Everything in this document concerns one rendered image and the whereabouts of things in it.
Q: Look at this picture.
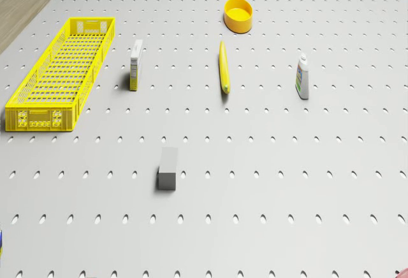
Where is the banana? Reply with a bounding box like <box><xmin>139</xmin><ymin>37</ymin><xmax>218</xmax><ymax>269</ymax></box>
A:
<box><xmin>218</xmin><ymin>40</ymin><xmax>231</xmax><ymax>95</ymax></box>

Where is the grey cube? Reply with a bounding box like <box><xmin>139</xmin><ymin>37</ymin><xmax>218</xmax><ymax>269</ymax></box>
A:
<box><xmin>157</xmin><ymin>147</ymin><xmax>179</xmax><ymax>191</ymax></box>

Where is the white yellow carton box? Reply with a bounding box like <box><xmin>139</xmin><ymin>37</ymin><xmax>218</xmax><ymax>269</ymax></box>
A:
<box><xmin>129</xmin><ymin>39</ymin><xmax>143</xmax><ymax>92</ymax></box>

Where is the yellow bowl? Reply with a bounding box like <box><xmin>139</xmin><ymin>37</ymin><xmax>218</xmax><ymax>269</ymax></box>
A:
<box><xmin>223</xmin><ymin>0</ymin><xmax>254</xmax><ymax>34</ymax></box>

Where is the small white bottle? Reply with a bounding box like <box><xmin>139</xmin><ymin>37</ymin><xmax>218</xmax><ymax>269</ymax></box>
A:
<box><xmin>295</xmin><ymin>52</ymin><xmax>310</xmax><ymax>101</ymax></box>

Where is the yellow basket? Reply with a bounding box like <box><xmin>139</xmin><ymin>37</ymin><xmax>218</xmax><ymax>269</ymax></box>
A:
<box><xmin>4</xmin><ymin>17</ymin><xmax>116</xmax><ymax>133</ymax></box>

